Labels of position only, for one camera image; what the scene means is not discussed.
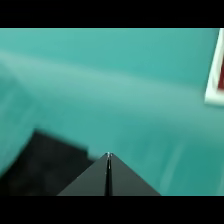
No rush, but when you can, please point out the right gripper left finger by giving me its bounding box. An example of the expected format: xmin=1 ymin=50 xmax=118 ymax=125
xmin=57 ymin=152 xmax=110 ymax=197

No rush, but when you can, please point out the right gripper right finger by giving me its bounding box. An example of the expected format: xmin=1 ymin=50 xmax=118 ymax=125
xmin=107 ymin=152 xmax=162 ymax=197

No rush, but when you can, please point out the black garment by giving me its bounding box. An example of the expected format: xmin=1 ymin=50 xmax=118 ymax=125
xmin=0 ymin=129 xmax=96 ymax=197

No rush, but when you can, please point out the white and red garment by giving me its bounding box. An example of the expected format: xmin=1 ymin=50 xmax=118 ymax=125
xmin=203 ymin=28 xmax=224 ymax=108

